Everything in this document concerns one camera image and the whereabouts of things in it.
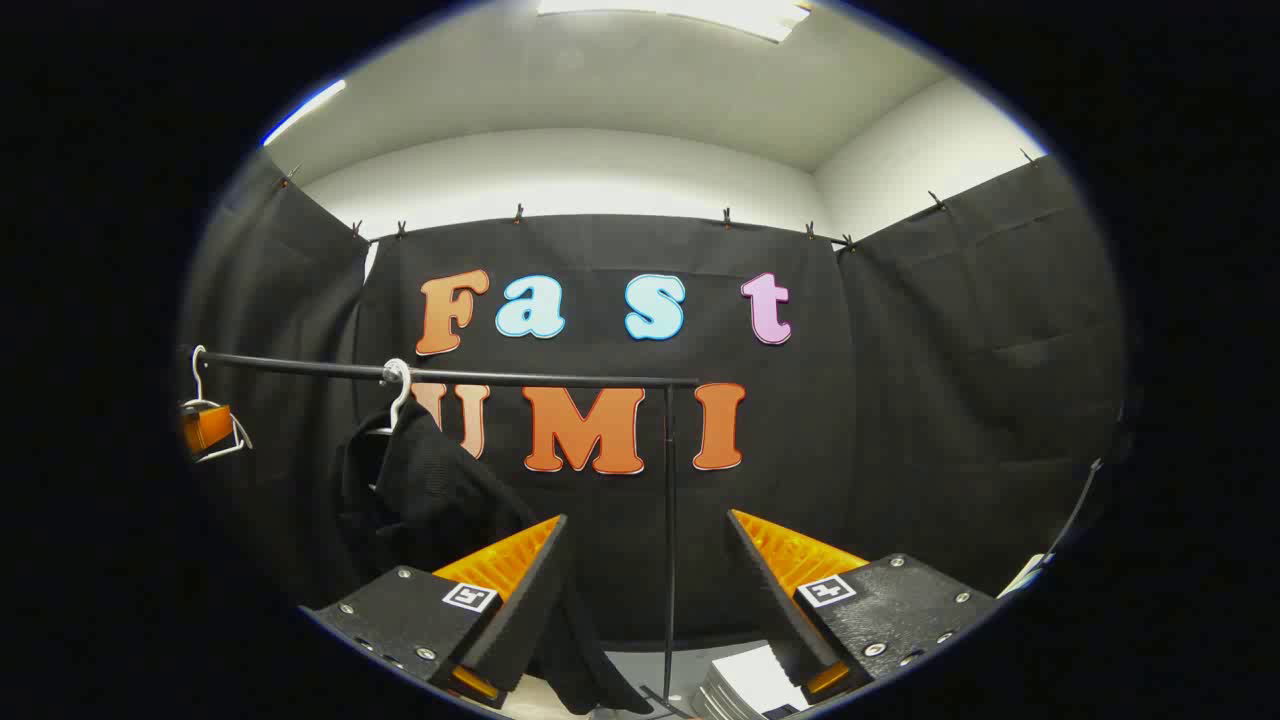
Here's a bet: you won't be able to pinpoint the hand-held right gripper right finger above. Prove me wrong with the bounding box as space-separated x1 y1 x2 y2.
726 508 1003 703

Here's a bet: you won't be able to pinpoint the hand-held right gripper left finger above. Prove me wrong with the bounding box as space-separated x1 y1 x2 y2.
298 513 571 711

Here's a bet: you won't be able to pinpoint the black knit garment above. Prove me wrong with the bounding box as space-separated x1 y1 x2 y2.
335 398 653 716

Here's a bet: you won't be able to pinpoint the white clothes hanger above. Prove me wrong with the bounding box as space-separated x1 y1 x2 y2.
362 358 413 441

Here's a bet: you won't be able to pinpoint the white stacked boxes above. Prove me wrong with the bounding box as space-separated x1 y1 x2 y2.
695 645 813 719

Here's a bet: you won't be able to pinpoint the black metal garment rack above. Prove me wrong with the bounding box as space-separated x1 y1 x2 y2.
195 350 701 719

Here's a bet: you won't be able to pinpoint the black backdrop cloth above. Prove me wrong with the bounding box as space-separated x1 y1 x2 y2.
178 150 1131 651

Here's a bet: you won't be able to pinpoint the long ceiling light strip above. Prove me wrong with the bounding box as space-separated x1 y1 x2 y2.
262 78 348 147

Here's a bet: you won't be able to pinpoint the row of small cloth clips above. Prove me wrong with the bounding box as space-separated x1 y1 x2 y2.
283 148 1038 253

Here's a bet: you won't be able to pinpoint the thin white wire hanger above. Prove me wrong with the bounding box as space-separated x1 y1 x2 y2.
180 345 253 463

